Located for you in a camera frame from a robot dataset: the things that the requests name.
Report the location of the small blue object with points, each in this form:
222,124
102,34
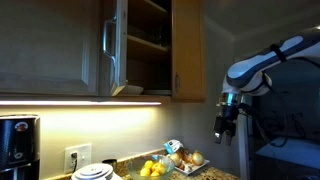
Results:
155,157

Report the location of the yellow lemon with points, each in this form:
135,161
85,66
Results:
149,164
159,168
155,174
145,172

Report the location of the large yellow onion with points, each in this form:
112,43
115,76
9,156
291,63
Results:
197,158

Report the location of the black coffee machine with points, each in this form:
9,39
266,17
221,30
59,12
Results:
18,143

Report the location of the wooden cabinet door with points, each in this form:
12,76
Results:
121,50

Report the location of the white plate stack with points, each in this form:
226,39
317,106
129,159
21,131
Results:
95,171

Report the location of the white dish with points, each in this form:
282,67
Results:
133,89

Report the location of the reddish brown onion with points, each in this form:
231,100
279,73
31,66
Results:
187,156

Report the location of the blue white food package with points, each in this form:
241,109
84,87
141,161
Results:
172,146

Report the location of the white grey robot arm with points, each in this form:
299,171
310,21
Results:
253,66

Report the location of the wide wooden cupboard door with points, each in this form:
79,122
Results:
43,46

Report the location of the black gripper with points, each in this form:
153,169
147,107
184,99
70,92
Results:
227,118

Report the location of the white wall outlet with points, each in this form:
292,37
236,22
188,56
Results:
83,156

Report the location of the narrow wooden cupboard door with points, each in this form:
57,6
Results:
188,50

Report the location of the white rectangular tray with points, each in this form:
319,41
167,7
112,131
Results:
200,167

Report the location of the under-cabinet light strip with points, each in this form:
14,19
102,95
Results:
80,103

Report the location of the pale yellow onion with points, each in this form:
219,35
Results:
176,159

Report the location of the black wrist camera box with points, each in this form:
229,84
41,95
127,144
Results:
245,109

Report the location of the white door frame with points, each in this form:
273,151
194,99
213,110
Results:
244,150

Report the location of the black power plug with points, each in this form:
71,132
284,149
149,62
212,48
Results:
74,156

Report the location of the flat white plate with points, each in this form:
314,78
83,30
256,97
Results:
157,92

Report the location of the clear glass bowl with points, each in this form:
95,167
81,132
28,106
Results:
133,168

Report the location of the wooden cupboard frame with shelves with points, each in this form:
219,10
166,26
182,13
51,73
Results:
146,43

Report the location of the bicycle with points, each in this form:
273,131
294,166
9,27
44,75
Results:
297,124

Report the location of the pale table in back room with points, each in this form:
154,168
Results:
296,153

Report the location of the black cup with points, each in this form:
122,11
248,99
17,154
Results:
110,162

